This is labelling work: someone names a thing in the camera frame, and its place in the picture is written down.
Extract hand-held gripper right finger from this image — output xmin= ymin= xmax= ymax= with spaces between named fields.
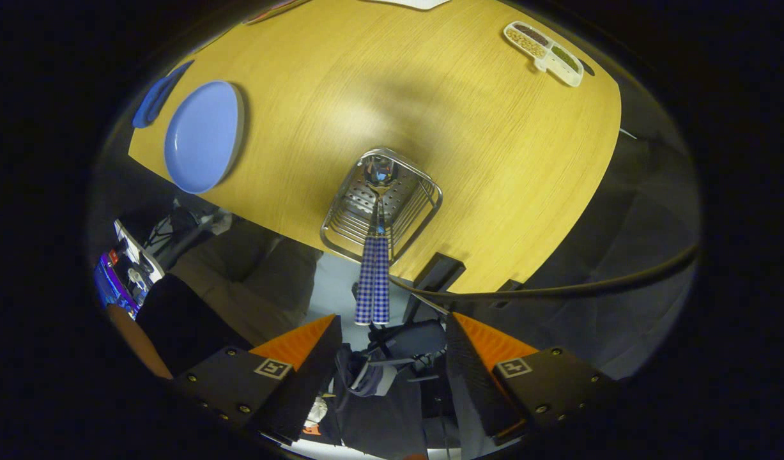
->
xmin=445 ymin=312 xmax=622 ymax=446

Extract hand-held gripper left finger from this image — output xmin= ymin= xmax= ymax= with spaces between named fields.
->
xmin=173 ymin=314 xmax=343 ymax=446

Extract fork with blue checked handle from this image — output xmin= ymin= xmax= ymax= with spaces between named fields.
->
xmin=355 ymin=195 xmax=378 ymax=325

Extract spoon with blue checked handle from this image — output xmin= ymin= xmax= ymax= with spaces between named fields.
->
xmin=364 ymin=157 xmax=399 ymax=325

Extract dark grey bag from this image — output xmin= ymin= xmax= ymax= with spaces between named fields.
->
xmin=366 ymin=319 xmax=448 ymax=362

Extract person's grey trousers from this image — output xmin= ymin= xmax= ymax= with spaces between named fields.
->
xmin=171 ymin=217 xmax=323 ymax=346

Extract colourful screen device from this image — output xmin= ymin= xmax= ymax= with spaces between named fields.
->
xmin=93 ymin=220 xmax=165 ymax=320

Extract blue round plate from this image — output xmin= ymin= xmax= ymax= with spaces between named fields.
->
xmin=164 ymin=80 xmax=245 ymax=195

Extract blue folded cloth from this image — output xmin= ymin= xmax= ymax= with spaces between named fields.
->
xmin=132 ymin=60 xmax=195 ymax=129

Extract white divided snack tray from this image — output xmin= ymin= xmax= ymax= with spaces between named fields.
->
xmin=503 ymin=21 xmax=585 ymax=88

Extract oval grey food plate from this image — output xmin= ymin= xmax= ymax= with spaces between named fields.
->
xmin=242 ymin=0 xmax=303 ymax=26

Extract white coaster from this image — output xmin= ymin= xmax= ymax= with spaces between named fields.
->
xmin=379 ymin=0 xmax=453 ymax=10

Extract thick black cable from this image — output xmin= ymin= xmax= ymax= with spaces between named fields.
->
xmin=392 ymin=246 xmax=699 ymax=298

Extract metal wire cutlery basket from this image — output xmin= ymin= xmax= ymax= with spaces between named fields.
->
xmin=319 ymin=148 xmax=443 ymax=265

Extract bundle of black cables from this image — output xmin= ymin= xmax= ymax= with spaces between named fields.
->
xmin=146 ymin=208 xmax=233 ymax=266

